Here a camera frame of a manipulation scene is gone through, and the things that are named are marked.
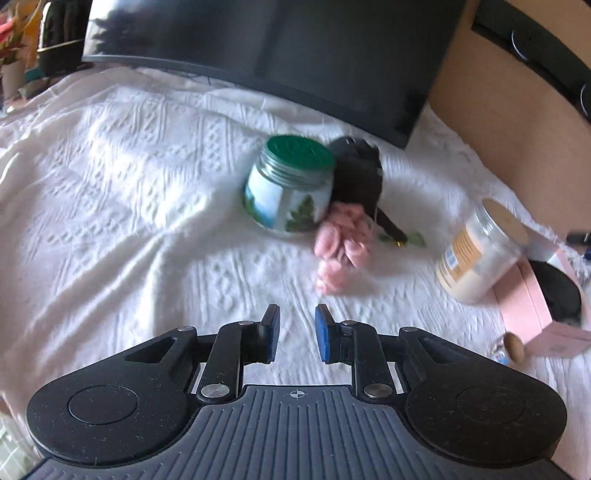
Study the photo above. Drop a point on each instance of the wooden headboard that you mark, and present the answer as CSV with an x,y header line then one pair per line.
x,y
508,138

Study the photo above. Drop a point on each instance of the black computer monitor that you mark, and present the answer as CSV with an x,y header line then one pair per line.
x,y
277,55

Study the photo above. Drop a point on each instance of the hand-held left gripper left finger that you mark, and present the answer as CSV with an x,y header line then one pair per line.
x,y
270,334

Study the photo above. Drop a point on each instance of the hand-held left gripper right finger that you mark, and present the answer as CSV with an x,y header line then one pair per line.
x,y
325,334

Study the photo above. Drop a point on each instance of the potted red flowers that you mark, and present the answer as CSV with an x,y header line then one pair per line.
x,y
9,46

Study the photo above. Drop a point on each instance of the dark object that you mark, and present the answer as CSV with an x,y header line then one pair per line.
x,y
62,32

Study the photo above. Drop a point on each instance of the white jar with flower label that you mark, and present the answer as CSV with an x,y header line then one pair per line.
x,y
471,263

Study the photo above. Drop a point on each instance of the black pouch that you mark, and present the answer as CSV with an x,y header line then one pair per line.
x,y
355,180

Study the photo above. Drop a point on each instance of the pink cardboard box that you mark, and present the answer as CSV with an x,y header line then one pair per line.
x,y
521,300

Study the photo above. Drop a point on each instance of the green-lidded glass jar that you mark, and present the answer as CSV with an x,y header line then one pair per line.
x,y
277,198

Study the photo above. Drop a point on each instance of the white woven blanket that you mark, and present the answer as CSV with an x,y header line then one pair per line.
x,y
115,207

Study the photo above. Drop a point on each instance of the black eye mask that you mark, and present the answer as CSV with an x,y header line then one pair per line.
x,y
554,288

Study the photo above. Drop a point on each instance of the pink scrunchie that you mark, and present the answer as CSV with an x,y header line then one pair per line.
x,y
337,235

